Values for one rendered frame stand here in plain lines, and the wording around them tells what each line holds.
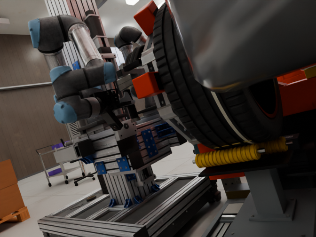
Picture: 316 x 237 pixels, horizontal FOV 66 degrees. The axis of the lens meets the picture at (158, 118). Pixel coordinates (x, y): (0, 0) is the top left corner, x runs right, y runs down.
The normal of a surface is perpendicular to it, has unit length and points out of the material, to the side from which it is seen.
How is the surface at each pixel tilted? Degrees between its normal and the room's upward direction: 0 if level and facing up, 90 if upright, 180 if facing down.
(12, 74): 90
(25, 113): 90
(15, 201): 90
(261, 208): 90
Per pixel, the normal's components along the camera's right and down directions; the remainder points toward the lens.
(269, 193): -0.56, 0.19
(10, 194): 0.81, -0.26
